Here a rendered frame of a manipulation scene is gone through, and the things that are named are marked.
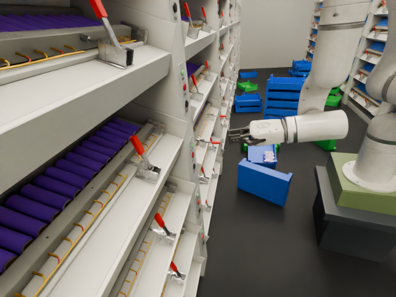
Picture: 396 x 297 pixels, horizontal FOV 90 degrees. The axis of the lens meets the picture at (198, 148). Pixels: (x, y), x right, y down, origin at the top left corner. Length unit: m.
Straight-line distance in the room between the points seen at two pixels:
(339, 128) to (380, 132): 0.26
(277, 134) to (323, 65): 0.20
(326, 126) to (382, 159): 0.34
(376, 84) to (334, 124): 0.26
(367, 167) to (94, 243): 0.92
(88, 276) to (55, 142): 0.17
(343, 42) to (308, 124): 0.21
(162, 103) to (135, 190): 0.22
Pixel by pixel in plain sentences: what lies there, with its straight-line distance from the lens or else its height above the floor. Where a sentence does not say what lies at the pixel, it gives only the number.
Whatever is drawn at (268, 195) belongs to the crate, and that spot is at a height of 0.04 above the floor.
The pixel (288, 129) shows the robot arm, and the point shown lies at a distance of 0.65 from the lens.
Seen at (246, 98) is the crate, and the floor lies 0.10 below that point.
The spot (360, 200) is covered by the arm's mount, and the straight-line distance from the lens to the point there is 1.01.
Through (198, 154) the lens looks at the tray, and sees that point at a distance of 0.78.
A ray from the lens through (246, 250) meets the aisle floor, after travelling 1.12.
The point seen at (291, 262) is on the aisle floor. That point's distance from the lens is 1.13.
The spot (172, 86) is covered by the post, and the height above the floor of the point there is 0.85.
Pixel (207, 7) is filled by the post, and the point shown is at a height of 1.01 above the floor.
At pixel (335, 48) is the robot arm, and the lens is 0.60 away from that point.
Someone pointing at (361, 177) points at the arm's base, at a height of 0.39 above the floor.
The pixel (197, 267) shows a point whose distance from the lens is 0.95.
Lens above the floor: 0.96
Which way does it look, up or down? 32 degrees down
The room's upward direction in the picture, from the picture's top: 6 degrees counter-clockwise
